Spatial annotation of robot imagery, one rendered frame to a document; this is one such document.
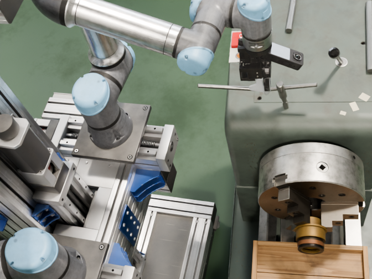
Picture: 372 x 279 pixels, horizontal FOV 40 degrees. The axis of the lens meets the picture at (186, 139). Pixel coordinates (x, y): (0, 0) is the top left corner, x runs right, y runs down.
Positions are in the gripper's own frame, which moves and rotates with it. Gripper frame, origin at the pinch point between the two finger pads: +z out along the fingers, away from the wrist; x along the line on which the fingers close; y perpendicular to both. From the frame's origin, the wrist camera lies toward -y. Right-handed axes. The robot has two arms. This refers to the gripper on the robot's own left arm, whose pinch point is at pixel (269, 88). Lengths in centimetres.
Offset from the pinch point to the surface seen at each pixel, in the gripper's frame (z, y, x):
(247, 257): 81, 11, 24
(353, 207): 23.6, -24.1, 25.3
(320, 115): 9.1, -14.5, 3.0
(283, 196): 15.4, -4.3, 26.3
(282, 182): 13.9, -3.9, 22.8
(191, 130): 135, 53, -69
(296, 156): 11.3, -7.8, 15.7
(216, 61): 135, 43, -122
